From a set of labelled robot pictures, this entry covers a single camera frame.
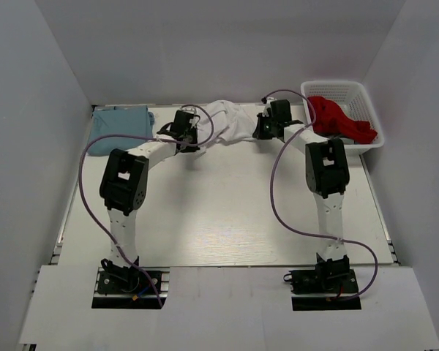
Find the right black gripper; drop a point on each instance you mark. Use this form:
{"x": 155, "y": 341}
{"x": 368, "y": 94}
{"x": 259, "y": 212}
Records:
{"x": 260, "y": 133}

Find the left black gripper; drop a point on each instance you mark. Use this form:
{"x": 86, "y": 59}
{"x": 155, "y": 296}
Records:
{"x": 192, "y": 148}

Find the white t-shirt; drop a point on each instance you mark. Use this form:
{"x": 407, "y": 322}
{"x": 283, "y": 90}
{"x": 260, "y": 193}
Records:
{"x": 232, "y": 124}

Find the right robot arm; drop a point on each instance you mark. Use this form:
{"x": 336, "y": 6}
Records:
{"x": 326, "y": 172}

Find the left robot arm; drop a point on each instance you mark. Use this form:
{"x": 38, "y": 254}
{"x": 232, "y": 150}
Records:
{"x": 124, "y": 183}

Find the folded light blue t-shirt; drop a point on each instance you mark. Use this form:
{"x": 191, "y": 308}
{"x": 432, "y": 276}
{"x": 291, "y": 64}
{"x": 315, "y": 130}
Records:
{"x": 135, "y": 121}

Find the red t-shirt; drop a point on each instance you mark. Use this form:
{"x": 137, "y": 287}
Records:
{"x": 331, "y": 120}

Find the white plastic basket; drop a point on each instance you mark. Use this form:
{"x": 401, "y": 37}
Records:
{"x": 354, "y": 100}

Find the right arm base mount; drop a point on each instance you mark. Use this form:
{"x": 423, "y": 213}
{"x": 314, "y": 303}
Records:
{"x": 330, "y": 286}

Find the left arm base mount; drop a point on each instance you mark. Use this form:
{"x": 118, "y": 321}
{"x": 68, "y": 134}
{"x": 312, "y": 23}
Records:
{"x": 127, "y": 288}

